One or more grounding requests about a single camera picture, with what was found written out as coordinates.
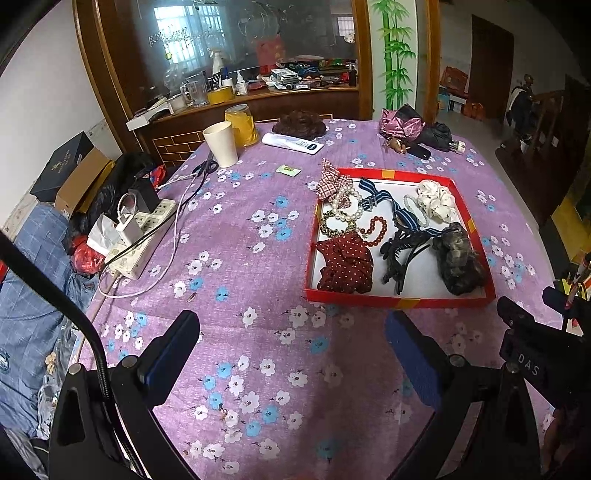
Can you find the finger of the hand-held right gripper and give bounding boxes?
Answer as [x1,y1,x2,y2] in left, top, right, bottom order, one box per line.
[542,285,574,320]
[496,294,526,332]

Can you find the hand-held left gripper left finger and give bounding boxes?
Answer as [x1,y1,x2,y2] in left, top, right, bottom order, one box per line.
[47,309,201,480]

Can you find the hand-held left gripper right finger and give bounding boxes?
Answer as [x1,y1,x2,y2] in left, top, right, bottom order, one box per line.
[385,309,556,480]

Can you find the red cardboard tray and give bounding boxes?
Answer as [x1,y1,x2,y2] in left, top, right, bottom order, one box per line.
[304,167,497,310]

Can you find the dark red bead bracelet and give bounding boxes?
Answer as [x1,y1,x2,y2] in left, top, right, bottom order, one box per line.
[359,215,389,246]

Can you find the blue striped ribbon headband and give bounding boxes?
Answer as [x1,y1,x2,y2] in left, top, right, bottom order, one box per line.
[359,177,445,237]

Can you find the white pearl bracelet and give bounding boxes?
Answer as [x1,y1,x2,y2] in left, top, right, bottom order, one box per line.
[331,188,366,223]

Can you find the leopard print scrunchie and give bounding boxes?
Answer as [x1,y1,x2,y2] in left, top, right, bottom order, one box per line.
[320,209,359,236]

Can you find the grey camouflage scrunchie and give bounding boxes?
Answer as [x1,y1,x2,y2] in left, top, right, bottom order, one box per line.
[431,222,488,296]

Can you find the purple floral tablecloth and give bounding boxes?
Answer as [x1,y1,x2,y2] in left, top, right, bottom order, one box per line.
[76,117,571,480]

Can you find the white power strip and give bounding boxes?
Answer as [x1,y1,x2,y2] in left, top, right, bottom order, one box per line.
[105,199,178,280]

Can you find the red plastic bag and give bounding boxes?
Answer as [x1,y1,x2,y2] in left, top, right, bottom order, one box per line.
[73,235,110,278]

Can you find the dark red polka dot scrunchie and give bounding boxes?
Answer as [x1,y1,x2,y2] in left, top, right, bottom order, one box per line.
[316,232,374,294]

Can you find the white plug charger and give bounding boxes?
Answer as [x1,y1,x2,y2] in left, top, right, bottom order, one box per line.
[114,192,147,246]

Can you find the white dotted scrunchie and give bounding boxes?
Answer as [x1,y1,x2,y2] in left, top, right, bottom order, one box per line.
[416,180,457,223]

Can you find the black power adapter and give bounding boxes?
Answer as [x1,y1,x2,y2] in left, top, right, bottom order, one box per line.
[128,179,160,214]

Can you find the blue plaid cloth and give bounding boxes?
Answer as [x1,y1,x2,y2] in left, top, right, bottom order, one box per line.
[0,202,101,440]

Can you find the black plastic bag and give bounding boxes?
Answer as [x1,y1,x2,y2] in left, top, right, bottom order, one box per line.
[62,151,158,252]

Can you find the brown cardboard box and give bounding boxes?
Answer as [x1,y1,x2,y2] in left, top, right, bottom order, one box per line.
[55,147,116,216]

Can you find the red white plaid scrunchie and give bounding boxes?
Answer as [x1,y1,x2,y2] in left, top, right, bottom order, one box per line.
[316,157,355,202]

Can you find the white paper cup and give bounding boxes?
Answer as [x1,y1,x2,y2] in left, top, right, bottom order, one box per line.
[203,121,240,169]

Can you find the black gift box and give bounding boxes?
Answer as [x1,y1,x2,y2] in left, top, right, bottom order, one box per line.
[30,131,96,204]

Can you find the yellow plastic jar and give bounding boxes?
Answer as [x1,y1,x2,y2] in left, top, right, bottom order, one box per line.
[224,104,260,148]

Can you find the white flat box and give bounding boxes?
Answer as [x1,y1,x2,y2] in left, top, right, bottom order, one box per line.
[125,108,174,131]

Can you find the white remote control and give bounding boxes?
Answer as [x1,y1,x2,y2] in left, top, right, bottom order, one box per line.
[262,132,325,155]

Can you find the brown wooden door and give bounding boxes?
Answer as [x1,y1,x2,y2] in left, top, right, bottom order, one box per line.
[468,14,516,123]

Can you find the wooden cabinet with mirror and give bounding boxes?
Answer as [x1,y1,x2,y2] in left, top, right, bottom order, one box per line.
[73,0,376,168]

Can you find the brown wig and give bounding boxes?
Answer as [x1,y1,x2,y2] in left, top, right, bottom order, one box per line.
[271,110,327,140]

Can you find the clear glass mug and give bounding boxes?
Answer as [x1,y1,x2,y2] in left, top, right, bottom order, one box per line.
[184,73,209,108]

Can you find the thick black gripper cable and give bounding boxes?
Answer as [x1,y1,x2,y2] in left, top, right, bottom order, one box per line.
[0,230,145,480]

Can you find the thin black cable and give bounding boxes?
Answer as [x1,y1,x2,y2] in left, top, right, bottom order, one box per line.
[103,172,209,267]

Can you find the pale glass bead bracelet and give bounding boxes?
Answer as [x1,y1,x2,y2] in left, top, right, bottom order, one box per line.
[403,194,430,227]

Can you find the black handled scissors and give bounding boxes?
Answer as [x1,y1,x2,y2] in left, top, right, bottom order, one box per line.
[191,152,219,177]

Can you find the green bamboo wall decal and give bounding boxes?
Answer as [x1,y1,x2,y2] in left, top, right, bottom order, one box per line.
[371,0,417,112]

